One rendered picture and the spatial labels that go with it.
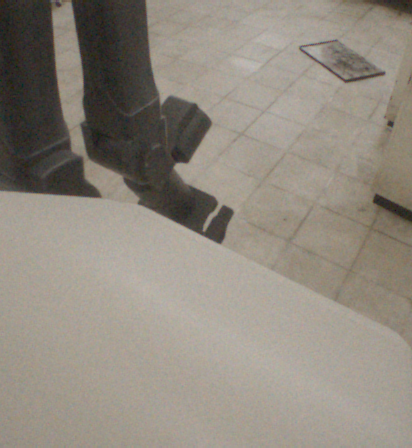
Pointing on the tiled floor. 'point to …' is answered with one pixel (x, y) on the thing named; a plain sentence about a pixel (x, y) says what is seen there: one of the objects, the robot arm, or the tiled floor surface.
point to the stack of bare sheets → (341, 61)
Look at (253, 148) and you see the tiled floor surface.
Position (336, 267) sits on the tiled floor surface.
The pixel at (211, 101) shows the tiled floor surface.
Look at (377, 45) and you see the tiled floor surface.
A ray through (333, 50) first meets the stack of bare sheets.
